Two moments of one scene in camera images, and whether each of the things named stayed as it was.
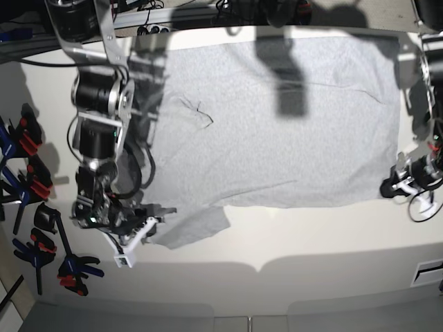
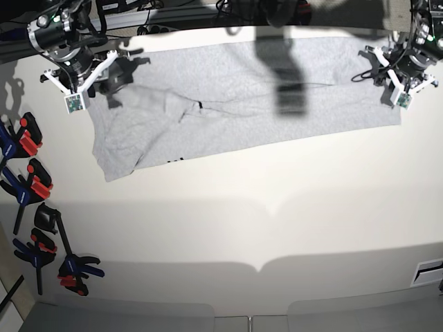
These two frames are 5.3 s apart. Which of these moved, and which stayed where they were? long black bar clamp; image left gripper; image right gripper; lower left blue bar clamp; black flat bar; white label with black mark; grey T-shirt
Moved: grey T-shirt; image right gripper; image left gripper
Stayed: lower left blue bar clamp; white label with black mark; black flat bar; long black bar clamp
